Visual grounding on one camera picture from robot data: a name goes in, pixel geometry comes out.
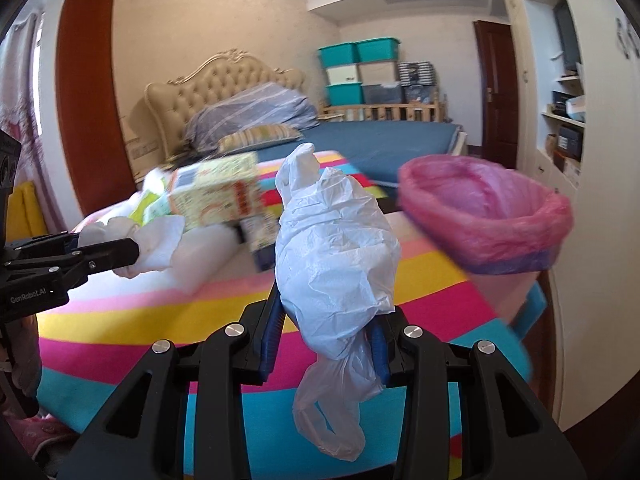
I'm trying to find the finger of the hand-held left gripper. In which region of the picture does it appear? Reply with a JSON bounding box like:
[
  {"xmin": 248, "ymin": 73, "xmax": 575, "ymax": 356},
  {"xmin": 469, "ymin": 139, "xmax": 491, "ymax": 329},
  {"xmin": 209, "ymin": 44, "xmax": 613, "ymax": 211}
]
[
  {"xmin": 4, "ymin": 237, "xmax": 141, "ymax": 291},
  {"xmin": 4, "ymin": 230, "xmax": 83, "ymax": 260}
]

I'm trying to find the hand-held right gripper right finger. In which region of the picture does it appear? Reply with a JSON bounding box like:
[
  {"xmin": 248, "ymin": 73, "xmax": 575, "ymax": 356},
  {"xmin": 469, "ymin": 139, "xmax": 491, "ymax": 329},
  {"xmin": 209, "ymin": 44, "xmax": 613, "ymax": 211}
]
[{"xmin": 367, "ymin": 305, "xmax": 588, "ymax": 480}]

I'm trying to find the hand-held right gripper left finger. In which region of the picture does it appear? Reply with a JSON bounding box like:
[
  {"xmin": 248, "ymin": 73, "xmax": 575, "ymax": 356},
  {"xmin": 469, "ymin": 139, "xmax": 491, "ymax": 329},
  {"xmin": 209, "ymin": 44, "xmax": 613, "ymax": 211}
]
[{"xmin": 57, "ymin": 282, "xmax": 287, "ymax": 480}]

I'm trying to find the white plastic bag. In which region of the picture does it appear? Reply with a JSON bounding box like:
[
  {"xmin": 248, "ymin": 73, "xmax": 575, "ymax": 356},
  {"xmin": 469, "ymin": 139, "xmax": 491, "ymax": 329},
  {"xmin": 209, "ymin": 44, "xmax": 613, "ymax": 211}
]
[{"xmin": 274, "ymin": 142, "xmax": 402, "ymax": 462}]

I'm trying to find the pink lined trash bin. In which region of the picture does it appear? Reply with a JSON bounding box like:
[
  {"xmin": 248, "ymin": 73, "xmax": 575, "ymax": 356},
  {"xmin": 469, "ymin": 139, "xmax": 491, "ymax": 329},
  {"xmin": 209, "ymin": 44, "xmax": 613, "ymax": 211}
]
[{"xmin": 397, "ymin": 155, "xmax": 575, "ymax": 328}]

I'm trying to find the yellow chair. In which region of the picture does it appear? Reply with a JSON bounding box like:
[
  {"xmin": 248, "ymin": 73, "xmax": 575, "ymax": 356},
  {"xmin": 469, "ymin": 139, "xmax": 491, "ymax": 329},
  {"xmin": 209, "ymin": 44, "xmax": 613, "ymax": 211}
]
[{"xmin": 10, "ymin": 182, "xmax": 41, "ymax": 243}]

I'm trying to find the white green plastic wrapper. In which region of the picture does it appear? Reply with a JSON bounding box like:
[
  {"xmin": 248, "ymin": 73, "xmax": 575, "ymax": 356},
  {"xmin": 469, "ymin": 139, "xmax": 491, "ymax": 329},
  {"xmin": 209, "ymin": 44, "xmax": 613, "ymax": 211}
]
[{"xmin": 127, "ymin": 167, "xmax": 176, "ymax": 226}]

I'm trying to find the rainbow striped tablecloth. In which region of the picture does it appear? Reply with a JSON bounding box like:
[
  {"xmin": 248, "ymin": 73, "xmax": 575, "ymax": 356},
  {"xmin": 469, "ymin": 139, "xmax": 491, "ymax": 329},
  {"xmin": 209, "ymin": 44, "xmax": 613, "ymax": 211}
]
[{"xmin": 35, "ymin": 147, "xmax": 533, "ymax": 480}]

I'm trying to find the black printed box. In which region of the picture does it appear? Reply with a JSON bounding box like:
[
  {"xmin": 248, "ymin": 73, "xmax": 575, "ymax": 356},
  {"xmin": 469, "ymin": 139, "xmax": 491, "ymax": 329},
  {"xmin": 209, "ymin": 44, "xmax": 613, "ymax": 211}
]
[{"xmin": 237, "ymin": 215, "xmax": 281, "ymax": 273}]

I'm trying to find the brown cardboard box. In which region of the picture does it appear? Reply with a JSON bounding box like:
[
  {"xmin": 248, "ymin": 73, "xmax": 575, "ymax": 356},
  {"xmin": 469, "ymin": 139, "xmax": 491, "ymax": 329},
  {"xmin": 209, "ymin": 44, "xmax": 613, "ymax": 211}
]
[{"xmin": 121, "ymin": 112, "xmax": 168, "ymax": 181}]

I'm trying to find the yellow printed carton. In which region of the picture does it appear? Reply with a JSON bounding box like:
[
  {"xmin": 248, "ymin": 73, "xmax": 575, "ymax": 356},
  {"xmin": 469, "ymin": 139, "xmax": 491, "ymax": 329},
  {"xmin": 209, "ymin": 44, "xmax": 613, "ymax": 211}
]
[{"xmin": 167, "ymin": 152, "xmax": 263, "ymax": 228}]

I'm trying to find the pink slipper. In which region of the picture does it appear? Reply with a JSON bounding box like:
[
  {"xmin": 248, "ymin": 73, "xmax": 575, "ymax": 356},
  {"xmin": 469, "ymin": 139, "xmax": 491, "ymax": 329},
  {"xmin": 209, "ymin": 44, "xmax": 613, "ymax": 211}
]
[{"xmin": 10, "ymin": 417, "xmax": 76, "ymax": 461}]

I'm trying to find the pink patterned curtain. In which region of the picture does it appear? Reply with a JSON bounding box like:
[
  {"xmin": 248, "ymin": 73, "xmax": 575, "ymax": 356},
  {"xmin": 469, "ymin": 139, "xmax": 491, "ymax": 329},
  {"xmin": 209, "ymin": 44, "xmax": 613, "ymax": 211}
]
[{"xmin": 0, "ymin": 12, "xmax": 66, "ymax": 231}]

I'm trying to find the brown wooden pillar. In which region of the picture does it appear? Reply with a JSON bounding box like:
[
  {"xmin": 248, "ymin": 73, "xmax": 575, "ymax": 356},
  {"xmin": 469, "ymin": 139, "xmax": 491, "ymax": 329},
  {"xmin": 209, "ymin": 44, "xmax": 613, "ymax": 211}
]
[{"xmin": 55, "ymin": 0, "xmax": 138, "ymax": 218}]

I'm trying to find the striped pillow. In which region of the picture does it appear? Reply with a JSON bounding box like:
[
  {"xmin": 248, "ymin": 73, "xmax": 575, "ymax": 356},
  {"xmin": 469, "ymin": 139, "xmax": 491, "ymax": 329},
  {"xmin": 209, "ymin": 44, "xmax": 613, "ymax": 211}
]
[{"xmin": 217, "ymin": 123, "xmax": 303, "ymax": 153}]

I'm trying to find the blue striped duvet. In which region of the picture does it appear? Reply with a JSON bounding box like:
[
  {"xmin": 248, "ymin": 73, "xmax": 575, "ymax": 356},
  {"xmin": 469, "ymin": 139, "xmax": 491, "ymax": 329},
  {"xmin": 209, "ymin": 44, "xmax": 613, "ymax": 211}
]
[{"xmin": 182, "ymin": 81, "xmax": 321, "ymax": 148}]

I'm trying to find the beige tufted headboard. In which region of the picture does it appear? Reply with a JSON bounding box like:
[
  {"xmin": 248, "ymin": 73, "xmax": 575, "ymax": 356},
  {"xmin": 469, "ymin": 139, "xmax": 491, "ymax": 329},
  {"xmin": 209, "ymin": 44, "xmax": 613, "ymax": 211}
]
[{"xmin": 144, "ymin": 49, "xmax": 307, "ymax": 161}]

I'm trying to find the blue bed mattress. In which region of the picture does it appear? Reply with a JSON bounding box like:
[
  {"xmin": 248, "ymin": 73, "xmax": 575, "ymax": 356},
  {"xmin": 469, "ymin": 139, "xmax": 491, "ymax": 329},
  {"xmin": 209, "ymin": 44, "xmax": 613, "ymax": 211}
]
[{"xmin": 235, "ymin": 120, "xmax": 463, "ymax": 186}]

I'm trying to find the white built-in wardrobe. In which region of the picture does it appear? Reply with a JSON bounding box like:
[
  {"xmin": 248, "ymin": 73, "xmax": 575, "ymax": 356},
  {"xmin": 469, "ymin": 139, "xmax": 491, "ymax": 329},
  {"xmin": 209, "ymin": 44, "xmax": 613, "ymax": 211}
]
[{"xmin": 502, "ymin": 0, "xmax": 640, "ymax": 433}]

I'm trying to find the dark patterned storage box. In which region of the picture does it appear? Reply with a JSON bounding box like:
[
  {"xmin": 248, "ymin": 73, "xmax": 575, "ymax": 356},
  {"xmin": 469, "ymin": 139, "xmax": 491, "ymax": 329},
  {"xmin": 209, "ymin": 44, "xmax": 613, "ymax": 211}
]
[
  {"xmin": 402, "ymin": 84, "xmax": 441, "ymax": 103},
  {"xmin": 397, "ymin": 61, "xmax": 436, "ymax": 86}
]

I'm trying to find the brown wooden door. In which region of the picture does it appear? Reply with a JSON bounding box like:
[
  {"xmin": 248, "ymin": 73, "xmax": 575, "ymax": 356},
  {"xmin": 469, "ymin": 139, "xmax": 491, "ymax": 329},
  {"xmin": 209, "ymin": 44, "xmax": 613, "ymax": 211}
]
[{"xmin": 472, "ymin": 20, "xmax": 521, "ymax": 168}]

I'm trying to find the stack of plastic storage bins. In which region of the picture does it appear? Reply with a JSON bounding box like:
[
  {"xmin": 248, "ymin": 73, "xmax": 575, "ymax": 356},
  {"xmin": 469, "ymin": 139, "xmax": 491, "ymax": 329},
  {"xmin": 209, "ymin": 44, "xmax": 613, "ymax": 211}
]
[{"xmin": 318, "ymin": 37, "xmax": 405, "ymax": 107}]

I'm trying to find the black safe box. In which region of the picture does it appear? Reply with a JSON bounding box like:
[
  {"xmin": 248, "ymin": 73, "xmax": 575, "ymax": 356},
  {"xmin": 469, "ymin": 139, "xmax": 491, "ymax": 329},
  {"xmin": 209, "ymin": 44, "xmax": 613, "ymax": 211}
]
[{"xmin": 556, "ymin": 124, "xmax": 584, "ymax": 162}]

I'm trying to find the dark framed screen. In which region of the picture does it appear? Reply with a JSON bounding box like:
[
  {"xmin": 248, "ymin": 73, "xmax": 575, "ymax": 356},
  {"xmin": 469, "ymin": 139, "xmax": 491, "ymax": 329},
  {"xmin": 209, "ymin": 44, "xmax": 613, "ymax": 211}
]
[{"xmin": 552, "ymin": 1, "xmax": 582, "ymax": 72}]

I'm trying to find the wooden crib rail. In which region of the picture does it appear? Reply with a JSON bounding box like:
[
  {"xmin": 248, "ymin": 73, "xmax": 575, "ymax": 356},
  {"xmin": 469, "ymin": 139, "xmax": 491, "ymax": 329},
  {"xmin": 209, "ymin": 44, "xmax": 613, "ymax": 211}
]
[{"xmin": 320, "ymin": 100, "xmax": 446, "ymax": 123}]

